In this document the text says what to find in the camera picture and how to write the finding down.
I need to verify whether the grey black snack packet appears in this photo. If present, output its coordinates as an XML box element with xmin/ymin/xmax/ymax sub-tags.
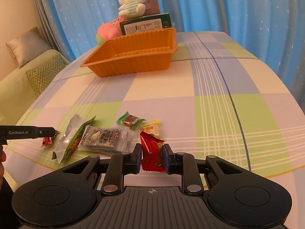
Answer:
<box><xmin>78</xmin><ymin>126</ymin><xmax>132</xmax><ymax>156</ymax></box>

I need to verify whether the red crinkled snack packet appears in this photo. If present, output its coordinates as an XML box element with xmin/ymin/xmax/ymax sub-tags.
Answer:
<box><xmin>140</xmin><ymin>131</ymin><xmax>165</xmax><ymax>173</ymax></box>

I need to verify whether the small dark red candy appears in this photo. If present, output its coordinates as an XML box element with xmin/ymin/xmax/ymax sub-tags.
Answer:
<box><xmin>41</xmin><ymin>130</ymin><xmax>59</xmax><ymax>147</ymax></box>

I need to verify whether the green brown candy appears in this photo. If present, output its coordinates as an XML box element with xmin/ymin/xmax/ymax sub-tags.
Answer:
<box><xmin>116</xmin><ymin>112</ymin><xmax>145</xmax><ymax>130</ymax></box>

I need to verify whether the yellow candy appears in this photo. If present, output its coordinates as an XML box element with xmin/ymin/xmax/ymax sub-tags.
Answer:
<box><xmin>140</xmin><ymin>119</ymin><xmax>164</xmax><ymax>140</ymax></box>

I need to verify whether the green clear snack bag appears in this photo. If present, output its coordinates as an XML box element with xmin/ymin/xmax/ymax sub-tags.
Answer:
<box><xmin>51</xmin><ymin>114</ymin><xmax>96</xmax><ymax>163</ymax></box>

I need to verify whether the person's left hand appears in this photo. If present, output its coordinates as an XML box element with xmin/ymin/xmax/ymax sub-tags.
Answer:
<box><xmin>0</xmin><ymin>145</ymin><xmax>6</xmax><ymax>187</ymax></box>

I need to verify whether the green sofa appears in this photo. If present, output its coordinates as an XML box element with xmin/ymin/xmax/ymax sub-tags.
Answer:
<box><xmin>1</xmin><ymin>49</ymin><xmax>70</xmax><ymax>125</ymax></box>

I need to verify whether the green zigzag cushion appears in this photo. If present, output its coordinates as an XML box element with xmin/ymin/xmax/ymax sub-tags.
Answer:
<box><xmin>25</xmin><ymin>54</ymin><xmax>66</xmax><ymax>97</ymax></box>

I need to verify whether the checkered tablecloth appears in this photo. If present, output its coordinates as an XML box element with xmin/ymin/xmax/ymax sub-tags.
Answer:
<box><xmin>18</xmin><ymin>32</ymin><xmax>304</xmax><ymax>228</ymax></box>

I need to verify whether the grey cushion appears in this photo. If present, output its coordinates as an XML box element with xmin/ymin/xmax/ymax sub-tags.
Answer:
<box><xmin>6</xmin><ymin>27</ymin><xmax>51</xmax><ymax>68</ymax></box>

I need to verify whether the orange plastic tray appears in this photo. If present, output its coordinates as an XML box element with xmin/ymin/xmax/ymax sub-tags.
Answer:
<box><xmin>80</xmin><ymin>27</ymin><xmax>177</xmax><ymax>77</ymax></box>

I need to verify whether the pink star plush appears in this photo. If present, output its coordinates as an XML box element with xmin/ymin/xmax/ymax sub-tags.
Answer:
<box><xmin>95</xmin><ymin>17</ymin><xmax>127</xmax><ymax>46</ymax></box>

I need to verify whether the green printed box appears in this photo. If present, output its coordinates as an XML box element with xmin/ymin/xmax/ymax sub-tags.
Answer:
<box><xmin>120</xmin><ymin>13</ymin><xmax>172</xmax><ymax>35</ymax></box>

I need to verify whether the white bunny plush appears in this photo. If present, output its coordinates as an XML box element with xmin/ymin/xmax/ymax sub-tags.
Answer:
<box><xmin>118</xmin><ymin>0</ymin><xmax>146</xmax><ymax>19</ymax></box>

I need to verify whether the blue star curtain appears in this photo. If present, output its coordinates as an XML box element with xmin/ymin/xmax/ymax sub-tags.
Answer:
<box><xmin>34</xmin><ymin>0</ymin><xmax>304</xmax><ymax>107</ymax></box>

